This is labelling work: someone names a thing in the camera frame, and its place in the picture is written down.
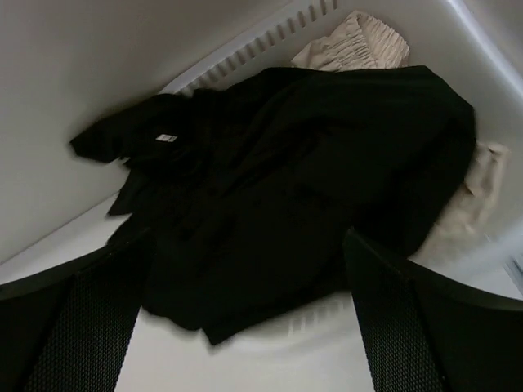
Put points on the black trousers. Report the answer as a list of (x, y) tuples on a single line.
[(248, 192)]

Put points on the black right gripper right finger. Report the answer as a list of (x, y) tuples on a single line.
[(423, 331)]

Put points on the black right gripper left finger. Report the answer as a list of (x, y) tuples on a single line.
[(68, 328)]

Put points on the beige trousers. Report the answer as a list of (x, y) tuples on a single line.
[(363, 41)]

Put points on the white plastic basket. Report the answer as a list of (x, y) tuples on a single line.
[(66, 63)]

